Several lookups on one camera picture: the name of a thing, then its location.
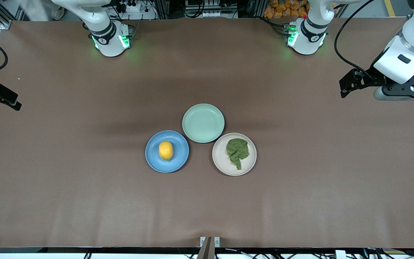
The yellow lemon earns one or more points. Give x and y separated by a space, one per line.
166 150

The person leg in white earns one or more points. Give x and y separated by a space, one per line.
36 9

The small white box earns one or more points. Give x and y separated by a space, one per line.
340 254

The bag of oranges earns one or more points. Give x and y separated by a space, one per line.
286 9

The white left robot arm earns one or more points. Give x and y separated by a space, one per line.
307 39

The green lettuce leaf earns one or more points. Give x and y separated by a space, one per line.
237 151

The white equipment box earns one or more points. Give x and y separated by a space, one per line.
210 9

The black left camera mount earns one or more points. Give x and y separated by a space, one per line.
401 89

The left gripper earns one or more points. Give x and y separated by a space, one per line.
368 80

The blue plate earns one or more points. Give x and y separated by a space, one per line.
156 158

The small metal edge bracket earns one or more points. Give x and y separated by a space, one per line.
217 241

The green plate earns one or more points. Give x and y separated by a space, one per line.
203 123

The beige plate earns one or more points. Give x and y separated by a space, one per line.
221 163

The white shoe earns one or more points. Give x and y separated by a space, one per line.
58 14

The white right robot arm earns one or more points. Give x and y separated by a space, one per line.
108 43

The brown table cover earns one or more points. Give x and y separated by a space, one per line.
84 201

